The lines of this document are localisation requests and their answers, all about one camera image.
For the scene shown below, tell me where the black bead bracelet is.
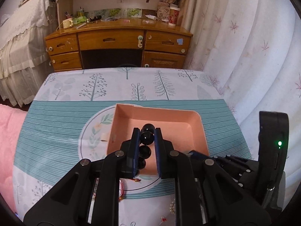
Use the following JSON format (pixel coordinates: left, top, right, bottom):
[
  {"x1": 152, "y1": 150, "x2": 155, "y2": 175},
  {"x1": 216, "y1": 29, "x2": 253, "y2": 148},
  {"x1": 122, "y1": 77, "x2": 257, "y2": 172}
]
[{"x1": 136, "y1": 123, "x2": 156, "y2": 170}]

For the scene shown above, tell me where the pink plastic tray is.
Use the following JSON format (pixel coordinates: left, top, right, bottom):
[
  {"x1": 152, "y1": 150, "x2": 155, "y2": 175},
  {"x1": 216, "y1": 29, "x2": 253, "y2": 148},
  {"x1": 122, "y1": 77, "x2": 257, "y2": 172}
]
[{"x1": 106, "y1": 103, "x2": 210, "y2": 175}]

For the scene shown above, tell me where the tree print tablecloth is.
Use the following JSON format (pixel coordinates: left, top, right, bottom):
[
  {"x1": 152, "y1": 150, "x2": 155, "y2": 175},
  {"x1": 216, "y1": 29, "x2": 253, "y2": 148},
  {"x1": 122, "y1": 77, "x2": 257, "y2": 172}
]
[{"x1": 13, "y1": 67, "x2": 251, "y2": 219}]

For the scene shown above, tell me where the white floral curtain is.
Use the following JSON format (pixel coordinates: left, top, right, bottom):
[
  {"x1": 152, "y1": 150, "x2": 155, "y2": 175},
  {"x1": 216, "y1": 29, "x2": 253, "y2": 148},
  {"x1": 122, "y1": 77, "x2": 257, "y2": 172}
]
[{"x1": 182, "y1": 0, "x2": 300, "y2": 204}]

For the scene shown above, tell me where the pink quilt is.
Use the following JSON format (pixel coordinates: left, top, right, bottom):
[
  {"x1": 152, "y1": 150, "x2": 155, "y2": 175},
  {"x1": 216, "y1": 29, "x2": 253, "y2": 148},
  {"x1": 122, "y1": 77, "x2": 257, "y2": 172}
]
[{"x1": 0, "y1": 105, "x2": 27, "y2": 212}]

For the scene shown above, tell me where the white lace cover furniture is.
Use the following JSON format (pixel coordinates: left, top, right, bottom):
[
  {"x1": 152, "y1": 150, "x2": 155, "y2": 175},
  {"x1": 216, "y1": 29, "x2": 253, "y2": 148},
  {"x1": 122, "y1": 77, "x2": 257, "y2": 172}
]
[{"x1": 1, "y1": 0, "x2": 58, "y2": 107}]

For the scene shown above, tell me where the wooden desk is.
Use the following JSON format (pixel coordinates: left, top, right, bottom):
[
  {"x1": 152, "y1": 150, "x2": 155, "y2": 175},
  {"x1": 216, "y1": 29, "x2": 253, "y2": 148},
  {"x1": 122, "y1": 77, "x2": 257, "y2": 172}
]
[{"x1": 45, "y1": 0, "x2": 193, "y2": 71}]

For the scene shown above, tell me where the red paper cup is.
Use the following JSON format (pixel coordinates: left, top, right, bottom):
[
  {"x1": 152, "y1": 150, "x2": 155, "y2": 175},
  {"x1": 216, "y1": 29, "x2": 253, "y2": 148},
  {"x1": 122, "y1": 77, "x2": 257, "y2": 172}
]
[{"x1": 168, "y1": 7, "x2": 181, "y2": 26}]

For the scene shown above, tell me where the white tube bottle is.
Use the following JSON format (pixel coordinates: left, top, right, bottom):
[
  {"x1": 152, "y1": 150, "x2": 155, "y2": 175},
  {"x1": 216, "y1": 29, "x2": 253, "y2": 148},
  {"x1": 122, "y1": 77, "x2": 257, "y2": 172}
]
[{"x1": 145, "y1": 15, "x2": 157, "y2": 21}]

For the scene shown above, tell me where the white mug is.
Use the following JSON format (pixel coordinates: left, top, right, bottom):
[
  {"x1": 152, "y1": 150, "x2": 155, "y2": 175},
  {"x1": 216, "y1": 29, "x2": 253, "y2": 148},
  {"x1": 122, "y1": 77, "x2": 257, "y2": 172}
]
[{"x1": 62, "y1": 18, "x2": 74, "y2": 29}]

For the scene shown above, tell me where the red bead bracelet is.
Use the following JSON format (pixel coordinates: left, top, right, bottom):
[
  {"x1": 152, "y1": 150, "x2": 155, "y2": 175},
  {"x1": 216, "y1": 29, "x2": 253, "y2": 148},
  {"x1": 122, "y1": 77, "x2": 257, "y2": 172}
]
[{"x1": 118, "y1": 179, "x2": 127, "y2": 202}]

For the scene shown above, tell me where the silver ring red stone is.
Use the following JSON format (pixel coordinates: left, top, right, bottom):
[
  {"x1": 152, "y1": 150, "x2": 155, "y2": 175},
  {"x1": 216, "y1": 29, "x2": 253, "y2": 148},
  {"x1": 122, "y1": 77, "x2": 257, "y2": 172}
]
[{"x1": 159, "y1": 216, "x2": 167, "y2": 225}]

